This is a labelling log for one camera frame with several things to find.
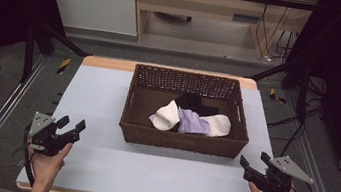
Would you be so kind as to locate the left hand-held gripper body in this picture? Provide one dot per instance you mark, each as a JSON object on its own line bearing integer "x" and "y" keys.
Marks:
{"x": 41, "y": 131}

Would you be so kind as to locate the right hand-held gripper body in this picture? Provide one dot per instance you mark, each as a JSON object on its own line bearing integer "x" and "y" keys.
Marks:
{"x": 276, "y": 178}

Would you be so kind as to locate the yellow black tape marker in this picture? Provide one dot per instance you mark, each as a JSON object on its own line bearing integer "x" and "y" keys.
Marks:
{"x": 64, "y": 66}
{"x": 274, "y": 95}

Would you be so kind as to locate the person's left hand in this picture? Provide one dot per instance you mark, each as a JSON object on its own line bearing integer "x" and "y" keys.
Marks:
{"x": 46, "y": 165}

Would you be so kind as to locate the brown wicker basket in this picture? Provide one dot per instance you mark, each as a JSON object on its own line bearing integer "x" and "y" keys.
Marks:
{"x": 182, "y": 139}

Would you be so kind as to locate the black sock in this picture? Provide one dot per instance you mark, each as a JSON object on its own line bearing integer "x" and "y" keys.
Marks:
{"x": 196, "y": 103}

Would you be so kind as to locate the black frame strut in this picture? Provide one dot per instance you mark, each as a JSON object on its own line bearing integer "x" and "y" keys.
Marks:
{"x": 29, "y": 52}
{"x": 303, "y": 91}

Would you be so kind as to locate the pale grey table mat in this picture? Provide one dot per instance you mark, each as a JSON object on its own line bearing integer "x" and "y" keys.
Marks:
{"x": 99, "y": 106}

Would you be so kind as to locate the purple sock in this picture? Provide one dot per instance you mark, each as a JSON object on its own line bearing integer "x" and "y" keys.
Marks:
{"x": 192, "y": 122}

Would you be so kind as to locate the white sock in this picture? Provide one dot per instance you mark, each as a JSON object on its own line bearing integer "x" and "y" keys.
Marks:
{"x": 167, "y": 117}
{"x": 220, "y": 125}

